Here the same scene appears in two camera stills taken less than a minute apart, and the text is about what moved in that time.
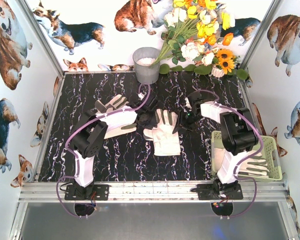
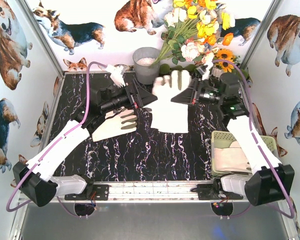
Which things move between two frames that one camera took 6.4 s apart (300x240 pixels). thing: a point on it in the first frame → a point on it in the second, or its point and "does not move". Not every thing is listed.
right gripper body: (184, 122) → (193, 90)
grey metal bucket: (143, 57) does not move
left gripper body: (150, 114) → (134, 94)
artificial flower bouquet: (193, 39) does not move
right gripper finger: (179, 122) → (189, 96)
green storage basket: (270, 152) does not move
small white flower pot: (216, 72) does not move
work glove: (166, 142) → (167, 116)
